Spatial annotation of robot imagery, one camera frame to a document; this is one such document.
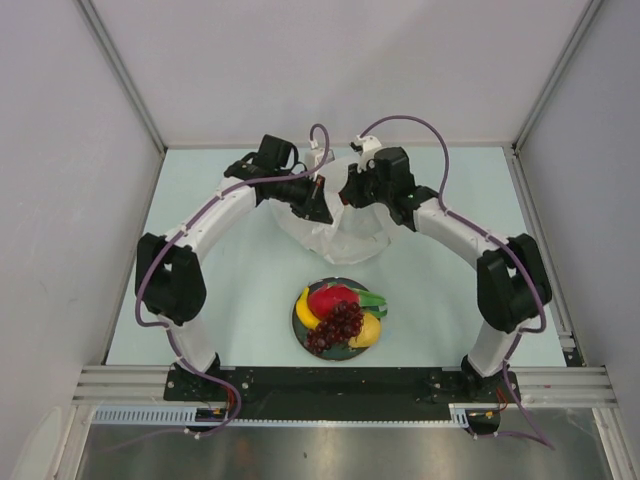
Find white plastic bag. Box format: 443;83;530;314
270;155;391;265

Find white slotted cable duct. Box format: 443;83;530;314
93;405;474;427

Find fake watermelon slice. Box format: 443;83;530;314
307;282;387;319

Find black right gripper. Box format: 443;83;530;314
341;160;393;210

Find fake yellow lemon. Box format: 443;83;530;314
348;312;382;349

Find fake yellow banana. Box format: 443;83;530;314
295;287;320;330

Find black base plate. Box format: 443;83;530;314
164;365;521;435

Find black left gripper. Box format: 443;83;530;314
273;170;332;225

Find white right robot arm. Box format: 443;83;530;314
333;147;552;401

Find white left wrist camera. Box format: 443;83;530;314
303;144;335;179

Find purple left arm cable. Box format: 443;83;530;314
134;123;331;441

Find aluminium frame rail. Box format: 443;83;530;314
72;366;617;408

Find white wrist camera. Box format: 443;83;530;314
303;144;335;179
349;135;383;171

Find blue ceramic plate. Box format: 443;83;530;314
292;277;388;361

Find fake red grapes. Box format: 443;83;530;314
304;301;364;355

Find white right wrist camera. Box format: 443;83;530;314
349;135;383;171

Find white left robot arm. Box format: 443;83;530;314
134;135;333;400

